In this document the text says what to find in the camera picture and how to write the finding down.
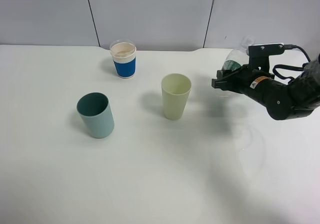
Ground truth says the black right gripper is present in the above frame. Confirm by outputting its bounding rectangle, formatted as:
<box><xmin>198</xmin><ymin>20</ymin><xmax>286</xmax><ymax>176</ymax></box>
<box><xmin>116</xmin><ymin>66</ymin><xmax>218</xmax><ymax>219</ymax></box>
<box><xmin>211</xmin><ymin>67</ymin><xmax>278</xmax><ymax>104</ymax></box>

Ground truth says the clear green-label water bottle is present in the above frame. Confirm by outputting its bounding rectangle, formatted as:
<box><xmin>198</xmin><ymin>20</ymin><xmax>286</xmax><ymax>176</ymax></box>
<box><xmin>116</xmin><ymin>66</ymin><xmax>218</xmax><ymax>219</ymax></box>
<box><xmin>221</xmin><ymin>36</ymin><xmax>255</xmax><ymax>71</ymax></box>

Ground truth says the blue sleeved paper cup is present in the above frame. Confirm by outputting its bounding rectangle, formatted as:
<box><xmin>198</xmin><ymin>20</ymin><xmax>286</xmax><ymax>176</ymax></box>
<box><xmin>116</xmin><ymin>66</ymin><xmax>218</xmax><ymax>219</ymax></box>
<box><xmin>109</xmin><ymin>40</ymin><xmax>137</xmax><ymax>79</ymax></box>

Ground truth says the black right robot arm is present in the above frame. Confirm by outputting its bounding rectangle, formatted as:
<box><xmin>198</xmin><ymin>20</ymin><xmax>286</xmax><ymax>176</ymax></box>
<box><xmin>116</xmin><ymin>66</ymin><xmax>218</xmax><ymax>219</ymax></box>
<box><xmin>211</xmin><ymin>54</ymin><xmax>320</xmax><ymax>120</ymax></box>

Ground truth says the pale green plastic cup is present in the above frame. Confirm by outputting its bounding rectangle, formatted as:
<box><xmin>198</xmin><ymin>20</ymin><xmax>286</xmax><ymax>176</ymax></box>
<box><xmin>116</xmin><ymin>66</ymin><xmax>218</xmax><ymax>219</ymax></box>
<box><xmin>161</xmin><ymin>73</ymin><xmax>192</xmax><ymax>120</ymax></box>

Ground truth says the teal plastic cup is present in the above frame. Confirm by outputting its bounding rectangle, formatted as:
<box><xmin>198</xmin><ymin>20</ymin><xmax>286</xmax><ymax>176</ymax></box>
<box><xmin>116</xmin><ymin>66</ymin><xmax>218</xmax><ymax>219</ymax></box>
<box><xmin>76</xmin><ymin>92</ymin><xmax>115</xmax><ymax>138</ymax></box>

